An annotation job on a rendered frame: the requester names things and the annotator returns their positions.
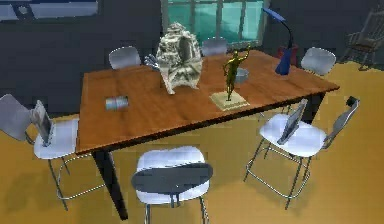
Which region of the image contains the brown wooden dining table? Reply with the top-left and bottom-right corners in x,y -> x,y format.
75,49 -> 341,221

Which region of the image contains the golden figure statue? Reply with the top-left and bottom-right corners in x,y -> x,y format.
209,45 -> 252,112

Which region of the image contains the grey round bowl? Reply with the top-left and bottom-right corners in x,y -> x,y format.
235,67 -> 250,84

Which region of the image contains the clear glass object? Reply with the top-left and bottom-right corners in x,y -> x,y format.
143,54 -> 162,72

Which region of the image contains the white chair with metal legs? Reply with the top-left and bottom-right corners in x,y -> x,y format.
108,45 -> 142,71
0,93 -> 107,212
130,145 -> 214,224
243,97 -> 361,211
300,46 -> 337,77
201,37 -> 229,57

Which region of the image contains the grey laptop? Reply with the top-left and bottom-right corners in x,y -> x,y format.
277,98 -> 309,146
30,99 -> 55,148

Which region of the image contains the blue desk lamp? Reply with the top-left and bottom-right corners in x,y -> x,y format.
262,7 -> 300,76

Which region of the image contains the small black box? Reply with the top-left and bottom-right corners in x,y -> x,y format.
345,95 -> 359,108

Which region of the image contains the dark wooden rocking chair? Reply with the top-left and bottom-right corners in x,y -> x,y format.
340,3 -> 384,72

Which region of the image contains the window with white frame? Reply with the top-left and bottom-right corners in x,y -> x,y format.
160,0 -> 272,50

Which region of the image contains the framed wall picture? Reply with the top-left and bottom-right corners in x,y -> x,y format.
0,0 -> 100,22

